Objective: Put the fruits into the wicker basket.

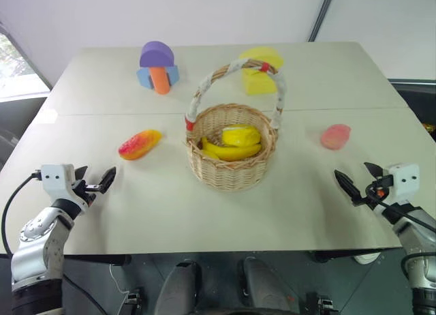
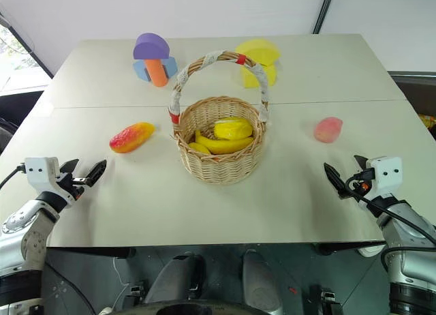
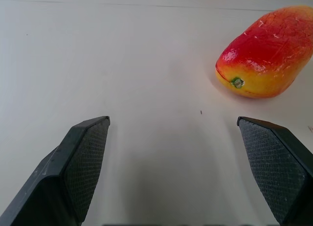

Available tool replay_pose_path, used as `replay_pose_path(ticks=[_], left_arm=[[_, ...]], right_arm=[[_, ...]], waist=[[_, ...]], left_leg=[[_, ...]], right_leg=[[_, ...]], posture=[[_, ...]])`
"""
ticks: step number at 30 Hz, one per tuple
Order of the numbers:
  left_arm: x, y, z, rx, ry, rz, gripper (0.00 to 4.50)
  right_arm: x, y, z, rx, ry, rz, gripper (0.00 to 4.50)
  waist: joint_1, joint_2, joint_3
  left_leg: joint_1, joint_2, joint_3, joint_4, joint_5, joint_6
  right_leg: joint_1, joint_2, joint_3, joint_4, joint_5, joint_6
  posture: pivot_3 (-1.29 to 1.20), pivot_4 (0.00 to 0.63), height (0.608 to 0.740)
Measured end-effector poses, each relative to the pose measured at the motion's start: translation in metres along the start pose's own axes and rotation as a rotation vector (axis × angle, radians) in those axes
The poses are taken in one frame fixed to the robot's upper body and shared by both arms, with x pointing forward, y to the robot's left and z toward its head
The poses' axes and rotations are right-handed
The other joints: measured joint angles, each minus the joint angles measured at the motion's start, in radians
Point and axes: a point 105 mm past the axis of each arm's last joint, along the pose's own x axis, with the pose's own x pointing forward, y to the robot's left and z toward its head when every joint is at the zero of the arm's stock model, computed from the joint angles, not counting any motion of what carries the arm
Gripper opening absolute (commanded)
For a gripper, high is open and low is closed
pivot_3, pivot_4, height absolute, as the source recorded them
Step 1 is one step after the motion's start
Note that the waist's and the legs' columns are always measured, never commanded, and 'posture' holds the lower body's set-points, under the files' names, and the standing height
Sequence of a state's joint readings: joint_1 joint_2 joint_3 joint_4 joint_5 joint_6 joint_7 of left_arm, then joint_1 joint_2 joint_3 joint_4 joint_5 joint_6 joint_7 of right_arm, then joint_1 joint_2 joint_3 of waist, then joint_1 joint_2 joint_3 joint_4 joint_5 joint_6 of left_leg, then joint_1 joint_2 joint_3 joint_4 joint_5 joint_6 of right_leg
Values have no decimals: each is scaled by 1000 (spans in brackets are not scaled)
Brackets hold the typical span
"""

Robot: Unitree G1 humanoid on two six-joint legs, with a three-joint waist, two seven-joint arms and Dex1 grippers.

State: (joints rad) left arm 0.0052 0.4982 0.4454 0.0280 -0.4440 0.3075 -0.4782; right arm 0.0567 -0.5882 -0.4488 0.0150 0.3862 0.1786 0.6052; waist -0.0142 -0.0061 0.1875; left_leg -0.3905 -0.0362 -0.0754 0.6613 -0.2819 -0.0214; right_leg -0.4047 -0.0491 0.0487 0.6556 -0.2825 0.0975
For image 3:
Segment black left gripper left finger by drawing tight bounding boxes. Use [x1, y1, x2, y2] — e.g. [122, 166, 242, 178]
[0, 115, 111, 226]

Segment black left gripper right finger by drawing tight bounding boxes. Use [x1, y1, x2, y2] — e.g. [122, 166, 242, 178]
[236, 116, 313, 226]

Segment red and yellow mango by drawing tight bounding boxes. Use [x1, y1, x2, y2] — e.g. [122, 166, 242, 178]
[215, 5, 313, 99]

